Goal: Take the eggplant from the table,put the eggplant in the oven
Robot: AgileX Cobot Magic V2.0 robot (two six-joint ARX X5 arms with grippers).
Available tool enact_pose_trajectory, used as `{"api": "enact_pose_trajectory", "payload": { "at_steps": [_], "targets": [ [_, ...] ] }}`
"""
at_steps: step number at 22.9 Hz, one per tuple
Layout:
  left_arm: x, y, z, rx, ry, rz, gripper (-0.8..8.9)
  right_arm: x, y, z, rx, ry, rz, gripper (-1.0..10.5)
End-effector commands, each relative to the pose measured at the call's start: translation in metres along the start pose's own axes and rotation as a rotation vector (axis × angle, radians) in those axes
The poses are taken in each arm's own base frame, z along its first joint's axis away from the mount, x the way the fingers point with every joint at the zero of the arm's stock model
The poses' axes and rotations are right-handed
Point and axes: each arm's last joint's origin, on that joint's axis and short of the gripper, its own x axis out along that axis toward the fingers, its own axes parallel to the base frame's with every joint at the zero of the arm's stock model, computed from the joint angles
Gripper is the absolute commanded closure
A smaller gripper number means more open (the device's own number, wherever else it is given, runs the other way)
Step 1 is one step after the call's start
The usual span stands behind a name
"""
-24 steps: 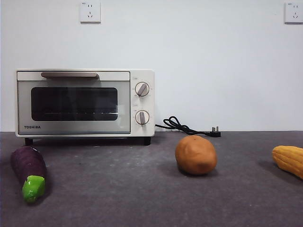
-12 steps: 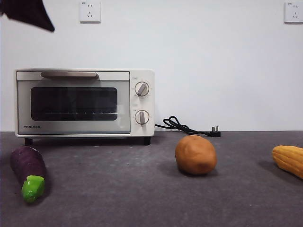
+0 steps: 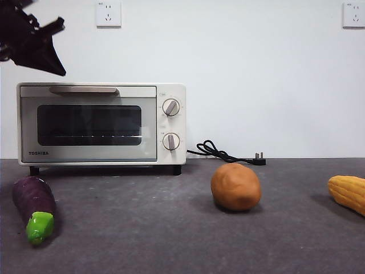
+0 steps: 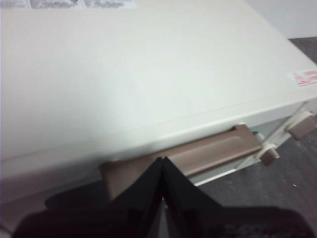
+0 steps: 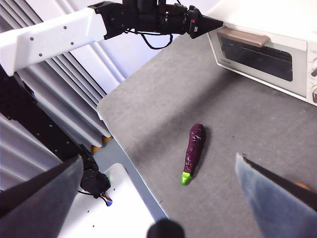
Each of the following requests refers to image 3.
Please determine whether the white wall socket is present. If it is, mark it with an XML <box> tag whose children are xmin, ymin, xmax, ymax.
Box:
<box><xmin>342</xmin><ymin>2</ymin><xmax>365</xmax><ymax>29</ymax></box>
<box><xmin>96</xmin><ymin>1</ymin><xmax>123</xmax><ymax>29</ymax></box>

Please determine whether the beige oven knob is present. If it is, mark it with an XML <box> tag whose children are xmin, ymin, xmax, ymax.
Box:
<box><xmin>161</xmin><ymin>132</ymin><xmax>181</xmax><ymax>152</ymax></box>
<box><xmin>161</xmin><ymin>98</ymin><xmax>181</xmax><ymax>117</ymax></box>

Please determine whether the white toaster oven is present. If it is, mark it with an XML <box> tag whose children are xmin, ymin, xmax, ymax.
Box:
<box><xmin>16</xmin><ymin>82</ymin><xmax>186</xmax><ymax>176</ymax></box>

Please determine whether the brown potato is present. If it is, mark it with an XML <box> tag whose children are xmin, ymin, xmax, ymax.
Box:
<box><xmin>210</xmin><ymin>163</ymin><xmax>262</xmax><ymax>212</ymax></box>

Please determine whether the black power cable with plug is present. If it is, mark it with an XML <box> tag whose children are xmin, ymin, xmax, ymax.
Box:
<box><xmin>186</xmin><ymin>139</ymin><xmax>267</xmax><ymax>166</ymax></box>

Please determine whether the metal wire oven rack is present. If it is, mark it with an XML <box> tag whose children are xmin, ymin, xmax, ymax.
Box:
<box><xmin>53</xmin><ymin>135</ymin><xmax>143</xmax><ymax>140</ymax></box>

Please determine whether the yellow corn cob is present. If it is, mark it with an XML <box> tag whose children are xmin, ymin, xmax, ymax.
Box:
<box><xmin>327</xmin><ymin>175</ymin><xmax>365</xmax><ymax>217</ymax></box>

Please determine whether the purple eggplant green stem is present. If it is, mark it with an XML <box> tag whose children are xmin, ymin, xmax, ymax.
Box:
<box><xmin>11</xmin><ymin>176</ymin><xmax>57</xmax><ymax>246</ymax></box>

